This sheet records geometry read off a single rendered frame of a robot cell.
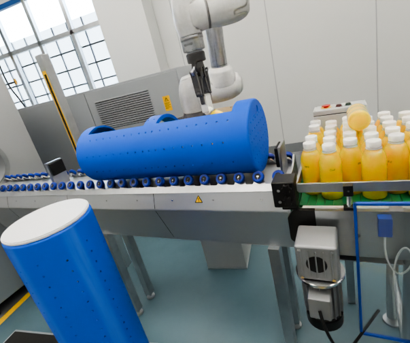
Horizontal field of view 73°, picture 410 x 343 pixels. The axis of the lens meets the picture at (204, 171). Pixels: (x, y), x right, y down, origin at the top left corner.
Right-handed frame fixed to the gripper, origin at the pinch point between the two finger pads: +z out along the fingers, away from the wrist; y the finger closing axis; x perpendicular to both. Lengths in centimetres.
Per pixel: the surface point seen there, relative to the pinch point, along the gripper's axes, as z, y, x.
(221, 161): 19.3, 18.7, 9.8
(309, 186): 27, 26, 40
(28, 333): 109, 52, -127
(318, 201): 34, 23, 42
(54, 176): 25, 9, -104
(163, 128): 4.6, 15.0, -14.0
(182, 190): 31.8, 16.8, -12.2
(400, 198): 34, 20, 64
